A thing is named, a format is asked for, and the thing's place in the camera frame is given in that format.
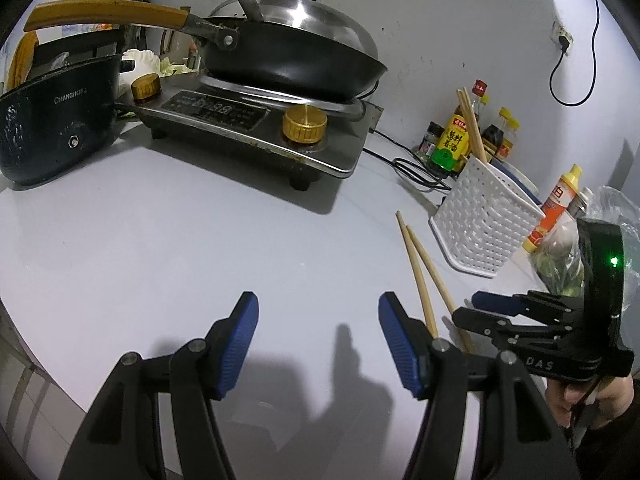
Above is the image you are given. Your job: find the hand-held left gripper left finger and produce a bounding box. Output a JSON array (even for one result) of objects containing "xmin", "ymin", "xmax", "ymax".
[{"xmin": 70, "ymin": 291, "xmax": 260, "ymax": 480}]

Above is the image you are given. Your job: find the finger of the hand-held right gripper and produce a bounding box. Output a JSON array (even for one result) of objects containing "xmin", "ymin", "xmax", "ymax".
[
  {"xmin": 452, "ymin": 307, "xmax": 582, "ymax": 354},
  {"xmin": 471, "ymin": 290, "xmax": 584, "ymax": 319}
]

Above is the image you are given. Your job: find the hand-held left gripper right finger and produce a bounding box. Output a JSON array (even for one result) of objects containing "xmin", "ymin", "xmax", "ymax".
[{"xmin": 378, "ymin": 292, "xmax": 583, "ymax": 480}]

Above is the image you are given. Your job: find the wooden chopstick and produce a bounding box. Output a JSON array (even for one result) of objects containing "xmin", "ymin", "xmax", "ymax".
[
  {"xmin": 462, "ymin": 86, "xmax": 490, "ymax": 162},
  {"xmin": 396, "ymin": 211, "xmax": 440, "ymax": 339},
  {"xmin": 405, "ymin": 225, "xmax": 476, "ymax": 355},
  {"xmin": 456, "ymin": 89, "xmax": 485, "ymax": 162}
]

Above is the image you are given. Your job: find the white perforated plastic basket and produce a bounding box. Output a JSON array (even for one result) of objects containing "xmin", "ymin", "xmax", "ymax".
[{"xmin": 430, "ymin": 157, "xmax": 546, "ymax": 279}]

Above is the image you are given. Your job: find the person's right hand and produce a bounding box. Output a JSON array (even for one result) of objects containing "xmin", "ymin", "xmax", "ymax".
[{"xmin": 547, "ymin": 376, "xmax": 638, "ymax": 428}]

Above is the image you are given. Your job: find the clear plastic bag of greens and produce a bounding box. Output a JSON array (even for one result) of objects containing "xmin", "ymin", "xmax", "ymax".
[{"xmin": 530, "ymin": 186, "xmax": 640, "ymax": 298}]

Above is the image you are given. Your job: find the yellow squeeze bottle red label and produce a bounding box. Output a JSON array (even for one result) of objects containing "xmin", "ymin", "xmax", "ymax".
[{"xmin": 522, "ymin": 164, "xmax": 583, "ymax": 255}]

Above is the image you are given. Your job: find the blue bowl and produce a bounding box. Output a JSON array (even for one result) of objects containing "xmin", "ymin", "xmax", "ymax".
[{"xmin": 492, "ymin": 160, "xmax": 543, "ymax": 206}]

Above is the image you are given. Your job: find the red cap soy sauce bottle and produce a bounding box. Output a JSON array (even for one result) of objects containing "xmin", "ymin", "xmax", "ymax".
[{"xmin": 429, "ymin": 80, "xmax": 488, "ymax": 173}]

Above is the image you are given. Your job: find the small spice jar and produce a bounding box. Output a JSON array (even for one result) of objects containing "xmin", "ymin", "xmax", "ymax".
[{"xmin": 417, "ymin": 122, "xmax": 446, "ymax": 158}]

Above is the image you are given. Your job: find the steel induction cooker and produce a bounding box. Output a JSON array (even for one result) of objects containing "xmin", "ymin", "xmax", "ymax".
[{"xmin": 132, "ymin": 72, "xmax": 386, "ymax": 192}]

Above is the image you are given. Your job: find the gold round knob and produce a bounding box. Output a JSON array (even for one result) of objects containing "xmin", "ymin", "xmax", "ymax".
[
  {"xmin": 131, "ymin": 73, "xmax": 162, "ymax": 101},
  {"xmin": 281, "ymin": 106, "xmax": 329, "ymax": 145}
]

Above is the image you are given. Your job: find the dark electric cooking pot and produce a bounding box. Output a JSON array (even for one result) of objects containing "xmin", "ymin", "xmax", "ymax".
[{"xmin": 0, "ymin": 52, "xmax": 136, "ymax": 186}]

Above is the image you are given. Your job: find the pale cabbage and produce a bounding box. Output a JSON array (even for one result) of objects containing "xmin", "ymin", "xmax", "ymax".
[{"xmin": 120, "ymin": 49, "xmax": 201, "ymax": 78}]

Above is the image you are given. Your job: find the steel wok lid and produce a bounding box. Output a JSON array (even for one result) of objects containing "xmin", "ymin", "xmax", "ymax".
[{"xmin": 207, "ymin": 0, "xmax": 378, "ymax": 63}]

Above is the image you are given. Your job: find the black metal rack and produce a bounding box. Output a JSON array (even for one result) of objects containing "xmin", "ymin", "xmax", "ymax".
[{"xmin": 30, "ymin": 27, "xmax": 126, "ymax": 68}]

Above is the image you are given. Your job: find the black cooker power cable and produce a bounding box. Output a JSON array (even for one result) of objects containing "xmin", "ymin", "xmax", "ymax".
[{"xmin": 362, "ymin": 127, "xmax": 453, "ymax": 193}]

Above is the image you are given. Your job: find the black hanging cable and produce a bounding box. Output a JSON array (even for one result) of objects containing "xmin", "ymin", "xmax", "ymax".
[{"xmin": 550, "ymin": 0, "xmax": 601, "ymax": 107}]

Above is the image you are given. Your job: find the white wall outlet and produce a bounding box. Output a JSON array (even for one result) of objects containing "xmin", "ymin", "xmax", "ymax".
[{"xmin": 551, "ymin": 20, "xmax": 575, "ymax": 53}]

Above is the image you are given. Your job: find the black wok with wooden handle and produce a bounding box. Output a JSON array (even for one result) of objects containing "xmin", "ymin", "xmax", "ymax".
[{"xmin": 22, "ymin": 0, "xmax": 390, "ymax": 103}]

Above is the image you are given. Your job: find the brown curved wooden handle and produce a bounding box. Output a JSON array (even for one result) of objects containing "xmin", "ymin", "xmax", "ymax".
[{"xmin": 5, "ymin": 32, "xmax": 40, "ymax": 93}]

